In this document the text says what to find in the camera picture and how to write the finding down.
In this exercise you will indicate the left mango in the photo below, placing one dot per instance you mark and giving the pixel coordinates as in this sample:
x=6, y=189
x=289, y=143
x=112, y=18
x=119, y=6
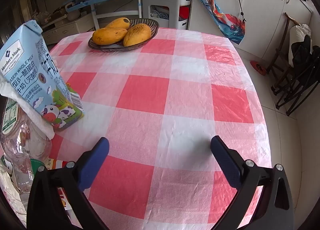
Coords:
x=108, y=36

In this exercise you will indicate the middle mango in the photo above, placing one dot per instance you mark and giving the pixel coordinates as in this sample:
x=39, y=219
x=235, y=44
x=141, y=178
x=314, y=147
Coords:
x=121, y=22

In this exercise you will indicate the mango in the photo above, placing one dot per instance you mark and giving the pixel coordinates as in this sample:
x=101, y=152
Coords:
x=121, y=22
x=108, y=36
x=137, y=34

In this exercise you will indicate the pink kettlebell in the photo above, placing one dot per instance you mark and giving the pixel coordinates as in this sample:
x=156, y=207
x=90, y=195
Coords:
x=71, y=14

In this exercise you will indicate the blue milk carton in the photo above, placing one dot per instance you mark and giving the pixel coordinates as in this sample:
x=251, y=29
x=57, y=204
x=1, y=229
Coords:
x=27, y=65

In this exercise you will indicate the cream tv cabinet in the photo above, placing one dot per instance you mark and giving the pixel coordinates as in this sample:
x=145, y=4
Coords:
x=60, y=29

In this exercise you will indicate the right mango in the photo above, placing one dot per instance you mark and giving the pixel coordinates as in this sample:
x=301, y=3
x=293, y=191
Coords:
x=137, y=34

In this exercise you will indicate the dark fruit plate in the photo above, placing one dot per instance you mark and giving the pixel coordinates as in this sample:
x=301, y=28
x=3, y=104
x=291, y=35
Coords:
x=119, y=47

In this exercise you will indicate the clear plastic bottle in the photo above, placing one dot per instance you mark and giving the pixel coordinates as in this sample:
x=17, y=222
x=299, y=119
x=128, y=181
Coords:
x=22, y=141

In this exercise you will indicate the colourful hanging bag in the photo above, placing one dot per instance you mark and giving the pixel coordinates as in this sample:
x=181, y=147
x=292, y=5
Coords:
x=229, y=25

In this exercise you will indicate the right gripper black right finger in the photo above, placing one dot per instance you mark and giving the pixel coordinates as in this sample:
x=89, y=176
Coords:
x=229, y=161

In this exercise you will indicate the red white checkered tablecloth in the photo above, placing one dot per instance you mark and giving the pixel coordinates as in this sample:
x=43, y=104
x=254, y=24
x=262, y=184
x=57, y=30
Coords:
x=159, y=106

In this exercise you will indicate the white wall cabinet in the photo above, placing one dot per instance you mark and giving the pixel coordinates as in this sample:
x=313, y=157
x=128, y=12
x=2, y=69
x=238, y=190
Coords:
x=265, y=23

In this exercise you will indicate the white tissue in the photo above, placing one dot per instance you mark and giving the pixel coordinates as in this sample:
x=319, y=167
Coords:
x=8, y=91

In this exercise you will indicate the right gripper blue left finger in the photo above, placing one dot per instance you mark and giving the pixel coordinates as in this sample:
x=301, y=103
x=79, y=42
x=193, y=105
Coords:
x=90, y=163

